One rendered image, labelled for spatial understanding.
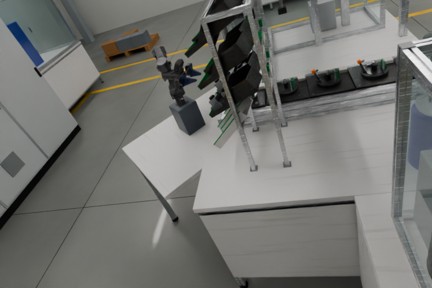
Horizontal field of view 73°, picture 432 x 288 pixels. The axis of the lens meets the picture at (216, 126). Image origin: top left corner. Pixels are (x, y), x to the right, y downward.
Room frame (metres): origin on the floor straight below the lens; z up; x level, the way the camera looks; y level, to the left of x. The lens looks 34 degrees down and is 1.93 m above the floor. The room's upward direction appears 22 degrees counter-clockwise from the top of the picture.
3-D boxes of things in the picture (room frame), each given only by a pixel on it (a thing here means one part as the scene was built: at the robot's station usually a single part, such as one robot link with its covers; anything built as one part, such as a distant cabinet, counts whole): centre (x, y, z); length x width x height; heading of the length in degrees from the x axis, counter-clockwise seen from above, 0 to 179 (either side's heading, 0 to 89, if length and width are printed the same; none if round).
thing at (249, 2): (1.22, -0.24, 1.26); 0.36 x 0.21 x 0.80; 159
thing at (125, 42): (7.47, 1.20, 0.20); 1.20 x 0.80 x 0.41; 69
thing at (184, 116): (1.70, 0.15, 0.96); 0.14 x 0.14 x 0.20; 24
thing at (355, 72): (1.34, -0.95, 1.01); 0.24 x 0.24 x 0.13; 69
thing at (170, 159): (1.65, 0.13, 0.84); 0.90 x 0.70 x 0.03; 114
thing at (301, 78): (1.51, -0.49, 1.01); 0.24 x 0.24 x 0.13; 69
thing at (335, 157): (1.45, -0.67, 0.84); 1.50 x 1.41 x 0.03; 159
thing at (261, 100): (1.60, -0.25, 0.96); 0.24 x 0.24 x 0.02; 69
